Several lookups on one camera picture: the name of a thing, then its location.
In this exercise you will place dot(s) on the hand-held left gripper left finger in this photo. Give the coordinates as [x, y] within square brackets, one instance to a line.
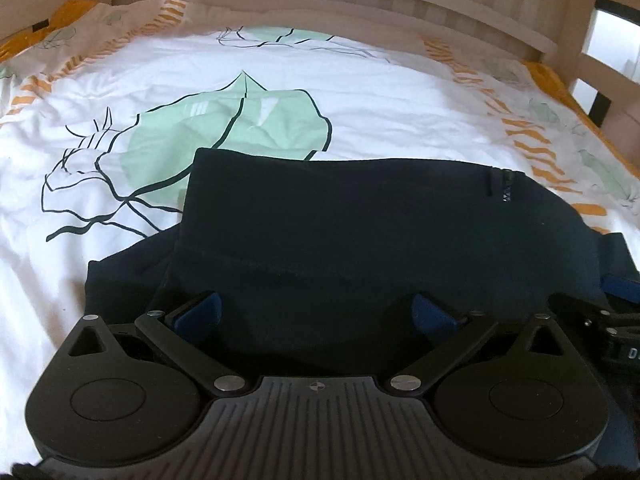
[200, 312]

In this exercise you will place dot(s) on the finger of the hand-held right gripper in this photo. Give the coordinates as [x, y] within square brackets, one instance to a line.
[575, 307]
[622, 287]

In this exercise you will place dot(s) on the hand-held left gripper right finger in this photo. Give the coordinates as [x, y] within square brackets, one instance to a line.
[431, 316]

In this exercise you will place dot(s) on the dark hooded zip jacket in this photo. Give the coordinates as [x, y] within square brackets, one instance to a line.
[350, 220]

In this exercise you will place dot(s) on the white leaf print duvet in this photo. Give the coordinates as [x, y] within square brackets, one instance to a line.
[200, 75]

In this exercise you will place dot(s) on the small black tag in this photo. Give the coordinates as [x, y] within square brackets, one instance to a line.
[40, 25]

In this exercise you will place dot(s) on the pale wooden bed frame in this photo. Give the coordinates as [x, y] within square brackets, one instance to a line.
[350, 5]

